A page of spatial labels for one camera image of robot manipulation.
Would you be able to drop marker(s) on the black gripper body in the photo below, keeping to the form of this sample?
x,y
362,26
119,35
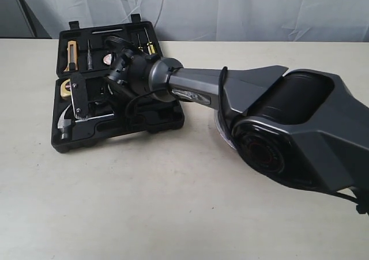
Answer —
x,y
110,91

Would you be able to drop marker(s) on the black plastic tool case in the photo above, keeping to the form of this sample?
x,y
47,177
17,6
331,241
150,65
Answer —
x,y
152,114

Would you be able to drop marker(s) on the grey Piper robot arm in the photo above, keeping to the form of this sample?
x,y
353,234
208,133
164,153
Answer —
x,y
301,128

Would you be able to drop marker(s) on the round electrical tape roll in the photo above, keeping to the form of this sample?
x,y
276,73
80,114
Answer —
x,y
108,59

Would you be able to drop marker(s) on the grey test pen screwdriver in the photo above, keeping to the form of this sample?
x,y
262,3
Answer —
x,y
89,56

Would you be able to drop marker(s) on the yellow screwdriver left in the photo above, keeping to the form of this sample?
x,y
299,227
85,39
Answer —
x,y
140,47

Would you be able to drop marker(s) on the yellow screwdriver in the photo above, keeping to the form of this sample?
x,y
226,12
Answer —
x,y
140,47
150,45

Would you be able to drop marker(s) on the yellow utility knife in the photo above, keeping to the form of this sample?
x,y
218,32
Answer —
x,y
72,56

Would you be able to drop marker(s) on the yellow tape measure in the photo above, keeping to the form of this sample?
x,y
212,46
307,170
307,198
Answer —
x,y
65,90

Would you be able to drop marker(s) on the yellow screwdriver right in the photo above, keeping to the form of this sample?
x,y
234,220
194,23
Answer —
x,y
150,45

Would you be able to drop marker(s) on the steel claw hammer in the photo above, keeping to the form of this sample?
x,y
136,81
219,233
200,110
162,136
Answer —
x,y
64,124

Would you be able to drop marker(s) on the round stainless steel tray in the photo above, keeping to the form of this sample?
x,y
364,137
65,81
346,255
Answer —
x,y
220,129

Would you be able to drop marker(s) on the white backdrop cloth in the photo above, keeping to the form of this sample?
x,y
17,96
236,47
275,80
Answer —
x,y
218,20

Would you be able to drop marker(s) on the black wrist camera plate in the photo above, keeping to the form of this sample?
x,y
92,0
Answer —
x,y
79,96

